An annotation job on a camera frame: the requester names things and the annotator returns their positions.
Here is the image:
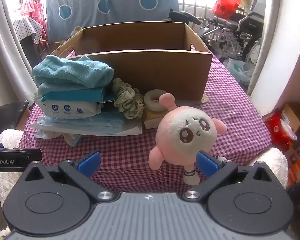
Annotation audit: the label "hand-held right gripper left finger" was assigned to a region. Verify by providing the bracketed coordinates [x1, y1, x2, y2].
[24, 151, 115, 203]

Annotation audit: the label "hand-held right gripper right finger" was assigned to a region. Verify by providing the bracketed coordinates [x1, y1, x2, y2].
[182, 150, 278, 202]

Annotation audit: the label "blue face masks pack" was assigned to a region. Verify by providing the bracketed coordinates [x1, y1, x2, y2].
[28, 112, 143, 138]

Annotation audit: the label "pink plush toy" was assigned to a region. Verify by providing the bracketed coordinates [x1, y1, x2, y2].
[148, 93, 228, 185]

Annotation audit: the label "white wet wipes pack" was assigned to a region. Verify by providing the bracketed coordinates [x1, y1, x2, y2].
[34, 99, 103, 118]

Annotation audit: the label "yellow white sponge block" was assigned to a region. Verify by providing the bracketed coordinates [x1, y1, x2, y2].
[142, 109, 167, 130]

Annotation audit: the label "green scrunchie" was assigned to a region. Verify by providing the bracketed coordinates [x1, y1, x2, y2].
[112, 78, 145, 120]

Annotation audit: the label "light teal towel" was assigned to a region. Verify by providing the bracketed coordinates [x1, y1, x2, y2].
[37, 81, 104, 97]

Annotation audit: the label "white tape roll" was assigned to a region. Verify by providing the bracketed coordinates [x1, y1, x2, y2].
[143, 89, 169, 112]

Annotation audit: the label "white fluffy cushion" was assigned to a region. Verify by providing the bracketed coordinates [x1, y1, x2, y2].
[249, 147, 290, 188]
[0, 129, 25, 200]

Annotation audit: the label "red snack packets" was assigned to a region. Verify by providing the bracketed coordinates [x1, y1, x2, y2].
[262, 108, 298, 153]

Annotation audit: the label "white curtain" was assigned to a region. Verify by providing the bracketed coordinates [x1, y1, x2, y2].
[0, 0, 42, 105]

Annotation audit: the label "pale plastic bag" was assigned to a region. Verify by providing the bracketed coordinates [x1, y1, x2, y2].
[226, 58, 255, 86]

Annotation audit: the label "small brown cardboard box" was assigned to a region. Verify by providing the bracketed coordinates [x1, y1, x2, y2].
[282, 102, 300, 133]

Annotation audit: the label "wooden rack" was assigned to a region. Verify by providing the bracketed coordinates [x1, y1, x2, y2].
[40, 38, 65, 46]

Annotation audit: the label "polka-dot cloth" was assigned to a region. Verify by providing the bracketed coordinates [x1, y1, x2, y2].
[12, 17, 48, 45]

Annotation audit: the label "pink hanging clothes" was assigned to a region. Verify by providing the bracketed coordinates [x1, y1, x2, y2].
[20, 0, 47, 34]

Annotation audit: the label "wheelchair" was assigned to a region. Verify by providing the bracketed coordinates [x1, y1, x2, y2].
[201, 0, 265, 64]

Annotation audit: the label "red plastic bag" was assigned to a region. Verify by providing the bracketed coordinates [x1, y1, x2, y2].
[212, 0, 242, 21]

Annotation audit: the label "blue blanket with circles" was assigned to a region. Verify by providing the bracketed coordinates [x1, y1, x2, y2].
[44, 0, 180, 32]

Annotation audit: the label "black handlebar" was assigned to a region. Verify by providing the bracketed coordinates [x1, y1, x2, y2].
[168, 8, 203, 26]

